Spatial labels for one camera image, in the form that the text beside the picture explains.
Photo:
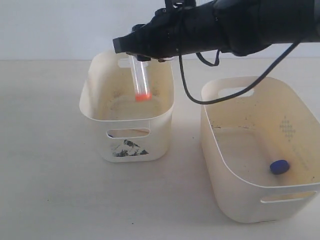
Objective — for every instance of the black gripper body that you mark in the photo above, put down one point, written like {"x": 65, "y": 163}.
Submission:
{"x": 164, "y": 29}

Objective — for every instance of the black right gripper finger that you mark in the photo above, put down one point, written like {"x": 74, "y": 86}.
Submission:
{"x": 160, "y": 56}

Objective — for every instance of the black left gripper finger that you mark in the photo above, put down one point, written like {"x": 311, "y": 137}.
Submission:
{"x": 135, "y": 42}

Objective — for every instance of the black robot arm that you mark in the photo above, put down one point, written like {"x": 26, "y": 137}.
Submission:
{"x": 239, "y": 27}

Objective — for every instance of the cream plastic bin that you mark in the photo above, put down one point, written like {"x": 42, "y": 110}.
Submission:
{"x": 242, "y": 136}
{"x": 141, "y": 130}

